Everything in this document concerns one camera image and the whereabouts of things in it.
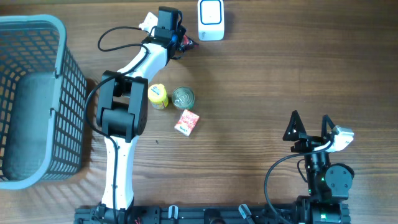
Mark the green tin can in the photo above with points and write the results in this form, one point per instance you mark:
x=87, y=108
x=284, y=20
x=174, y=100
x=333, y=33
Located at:
x=183, y=98

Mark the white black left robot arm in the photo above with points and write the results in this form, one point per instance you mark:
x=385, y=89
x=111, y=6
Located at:
x=122, y=111

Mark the dark snack packet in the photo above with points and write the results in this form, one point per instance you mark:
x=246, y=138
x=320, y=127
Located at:
x=189, y=43

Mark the grey plastic basket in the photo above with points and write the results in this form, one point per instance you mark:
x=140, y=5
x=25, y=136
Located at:
x=43, y=93

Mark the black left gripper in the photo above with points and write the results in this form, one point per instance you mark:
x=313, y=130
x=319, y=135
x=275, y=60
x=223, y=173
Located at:
x=182, y=31

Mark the yellow lidded jar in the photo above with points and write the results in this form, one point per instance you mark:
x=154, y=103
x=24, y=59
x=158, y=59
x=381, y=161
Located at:
x=157, y=95

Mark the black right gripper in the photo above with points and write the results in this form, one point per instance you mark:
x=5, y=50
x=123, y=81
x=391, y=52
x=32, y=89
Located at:
x=308, y=142

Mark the red white small carton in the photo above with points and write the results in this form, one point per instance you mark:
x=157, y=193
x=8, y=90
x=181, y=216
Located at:
x=187, y=122

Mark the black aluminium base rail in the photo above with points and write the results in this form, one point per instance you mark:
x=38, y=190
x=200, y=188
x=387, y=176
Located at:
x=211, y=214

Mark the white barcode scanner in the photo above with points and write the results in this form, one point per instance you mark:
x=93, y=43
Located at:
x=210, y=20

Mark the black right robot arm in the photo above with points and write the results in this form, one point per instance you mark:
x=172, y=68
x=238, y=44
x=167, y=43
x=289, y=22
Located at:
x=328, y=184

